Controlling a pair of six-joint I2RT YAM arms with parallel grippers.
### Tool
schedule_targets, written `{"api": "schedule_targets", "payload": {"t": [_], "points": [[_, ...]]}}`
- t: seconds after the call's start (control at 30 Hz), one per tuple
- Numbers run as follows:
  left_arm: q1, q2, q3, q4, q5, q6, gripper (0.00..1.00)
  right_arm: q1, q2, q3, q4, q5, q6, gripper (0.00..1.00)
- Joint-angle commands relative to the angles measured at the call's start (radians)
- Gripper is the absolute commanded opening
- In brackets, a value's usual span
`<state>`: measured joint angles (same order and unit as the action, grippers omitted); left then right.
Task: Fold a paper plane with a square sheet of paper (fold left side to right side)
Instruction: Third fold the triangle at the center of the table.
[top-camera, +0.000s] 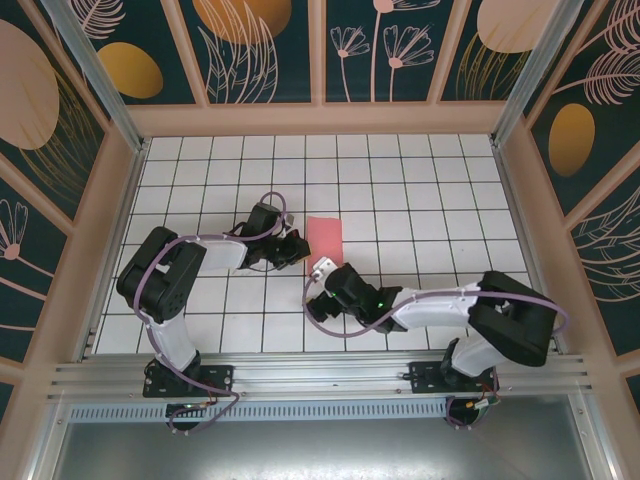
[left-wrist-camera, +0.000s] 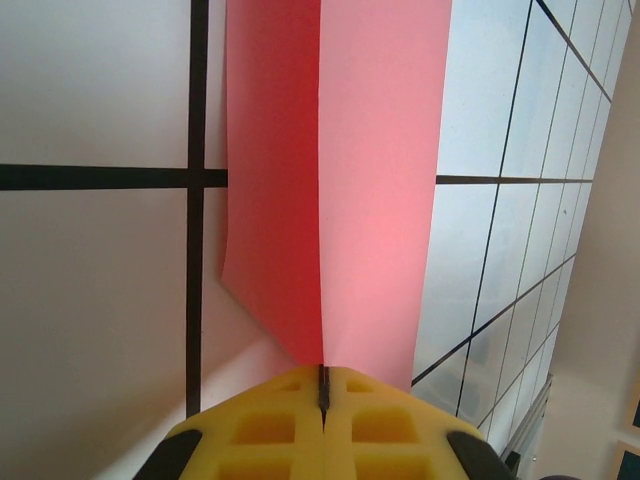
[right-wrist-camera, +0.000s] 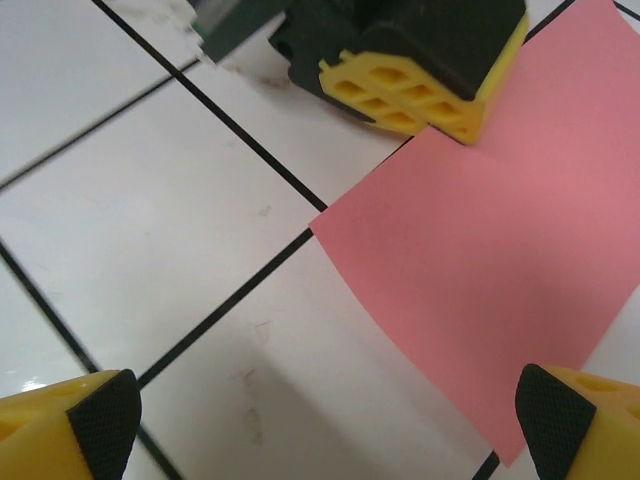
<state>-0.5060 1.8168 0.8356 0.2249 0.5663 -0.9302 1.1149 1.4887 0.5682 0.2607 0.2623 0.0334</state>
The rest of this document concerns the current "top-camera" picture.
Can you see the pink cloth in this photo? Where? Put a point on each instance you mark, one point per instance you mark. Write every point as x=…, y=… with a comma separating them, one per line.
x=325, y=240

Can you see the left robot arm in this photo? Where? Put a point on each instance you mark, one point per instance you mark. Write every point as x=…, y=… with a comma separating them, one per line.
x=150, y=295

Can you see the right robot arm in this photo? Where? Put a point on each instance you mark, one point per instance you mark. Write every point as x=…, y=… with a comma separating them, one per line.
x=510, y=325

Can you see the grey metal sheet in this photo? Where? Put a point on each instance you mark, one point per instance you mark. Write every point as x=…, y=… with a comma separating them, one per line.
x=320, y=450

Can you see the small circuit board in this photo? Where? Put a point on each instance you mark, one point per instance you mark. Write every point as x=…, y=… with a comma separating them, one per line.
x=482, y=406
x=187, y=409

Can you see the aluminium mounting rail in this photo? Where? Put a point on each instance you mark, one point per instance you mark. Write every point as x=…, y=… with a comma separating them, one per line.
x=320, y=375

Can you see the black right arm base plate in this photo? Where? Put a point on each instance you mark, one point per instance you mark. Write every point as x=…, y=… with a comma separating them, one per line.
x=425, y=377

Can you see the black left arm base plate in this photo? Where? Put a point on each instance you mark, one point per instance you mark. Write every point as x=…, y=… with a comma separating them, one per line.
x=220, y=377

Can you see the aluminium table side rail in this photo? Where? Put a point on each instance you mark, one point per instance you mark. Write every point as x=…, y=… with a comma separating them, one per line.
x=513, y=200
x=127, y=200

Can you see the aluminium frame post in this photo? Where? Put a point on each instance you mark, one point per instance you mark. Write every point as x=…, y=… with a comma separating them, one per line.
x=535, y=65
x=95, y=75

